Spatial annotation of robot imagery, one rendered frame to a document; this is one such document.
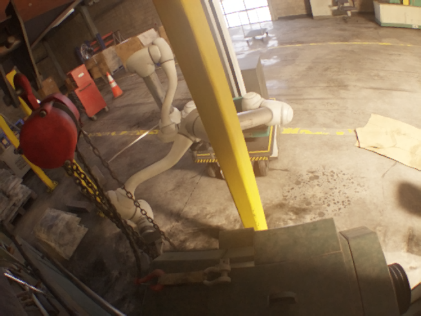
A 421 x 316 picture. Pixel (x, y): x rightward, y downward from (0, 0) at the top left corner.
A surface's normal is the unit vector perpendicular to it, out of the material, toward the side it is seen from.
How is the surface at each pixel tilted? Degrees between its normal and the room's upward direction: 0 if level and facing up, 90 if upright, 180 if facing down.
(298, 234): 0
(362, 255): 0
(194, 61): 90
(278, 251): 0
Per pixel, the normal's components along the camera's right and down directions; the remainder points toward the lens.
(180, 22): -0.39, 0.68
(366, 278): -0.31, -0.73
